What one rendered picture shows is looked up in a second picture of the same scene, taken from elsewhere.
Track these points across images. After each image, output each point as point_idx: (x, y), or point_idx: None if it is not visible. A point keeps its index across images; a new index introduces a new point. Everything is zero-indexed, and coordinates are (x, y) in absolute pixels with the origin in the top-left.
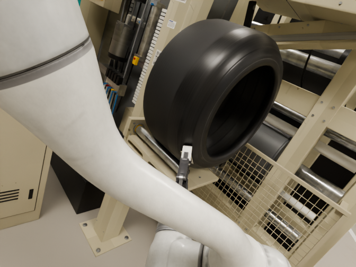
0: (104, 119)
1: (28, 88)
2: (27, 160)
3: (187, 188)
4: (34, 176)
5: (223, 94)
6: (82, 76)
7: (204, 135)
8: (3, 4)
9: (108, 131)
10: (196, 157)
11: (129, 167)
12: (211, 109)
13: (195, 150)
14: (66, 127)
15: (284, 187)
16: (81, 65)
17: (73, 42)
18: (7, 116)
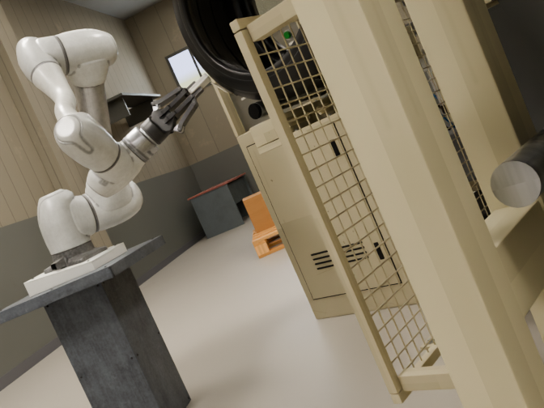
0: (47, 82)
1: (33, 82)
2: (346, 196)
3: (159, 112)
4: (366, 220)
5: (180, 4)
6: (36, 74)
7: (203, 53)
8: (24, 70)
9: (49, 85)
10: (226, 82)
11: (55, 95)
12: (183, 26)
13: (214, 74)
14: (41, 88)
15: (471, 31)
16: (36, 71)
17: (33, 67)
18: (302, 145)
